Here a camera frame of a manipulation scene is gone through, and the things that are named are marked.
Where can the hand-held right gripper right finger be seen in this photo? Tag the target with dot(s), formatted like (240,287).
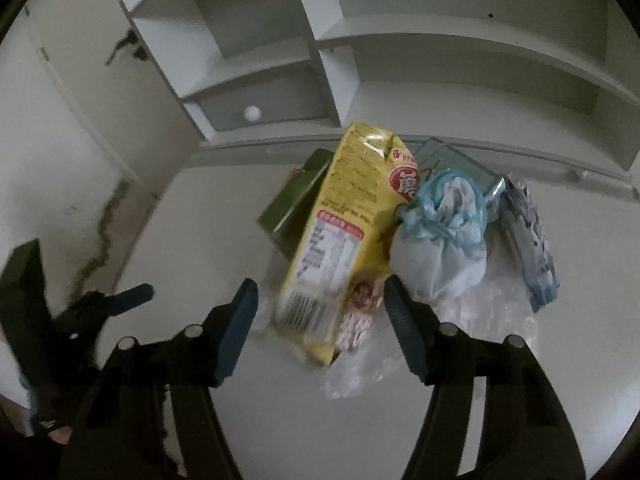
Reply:
(405,332)

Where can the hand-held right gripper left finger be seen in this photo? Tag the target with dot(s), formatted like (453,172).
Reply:
(235,332)

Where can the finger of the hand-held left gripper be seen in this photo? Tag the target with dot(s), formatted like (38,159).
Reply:
(127,299)

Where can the yellow snack bag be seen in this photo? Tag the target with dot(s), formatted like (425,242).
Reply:
(340,200)

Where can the clear plastic bag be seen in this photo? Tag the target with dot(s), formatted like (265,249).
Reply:
(480,310)

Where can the knotted blue white plastic bag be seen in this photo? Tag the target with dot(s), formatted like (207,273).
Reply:
(440,255)

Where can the green cardboard box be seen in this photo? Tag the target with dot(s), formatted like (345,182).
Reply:
(290,200)

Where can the silver blue snack wrapper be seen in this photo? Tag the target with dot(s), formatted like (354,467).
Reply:
(535,255)

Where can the teal transparent box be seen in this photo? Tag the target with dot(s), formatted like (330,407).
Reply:
(460,162)

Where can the white round drawer knob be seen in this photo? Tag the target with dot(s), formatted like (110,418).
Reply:
(251,113)

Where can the white drawer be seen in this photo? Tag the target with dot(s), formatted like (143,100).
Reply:
(285,100)

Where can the metal door hinge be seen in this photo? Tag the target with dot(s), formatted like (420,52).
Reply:
(45,54)

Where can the white desk shelf unit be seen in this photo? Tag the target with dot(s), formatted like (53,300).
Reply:
(450,60)

